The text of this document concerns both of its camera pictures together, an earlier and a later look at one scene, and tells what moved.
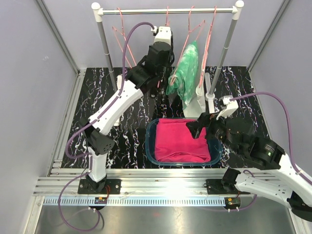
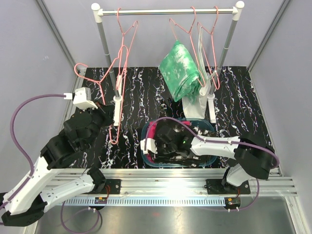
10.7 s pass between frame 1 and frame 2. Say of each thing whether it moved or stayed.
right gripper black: moved
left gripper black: moved
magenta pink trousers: moved
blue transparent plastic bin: stayed
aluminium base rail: stayed
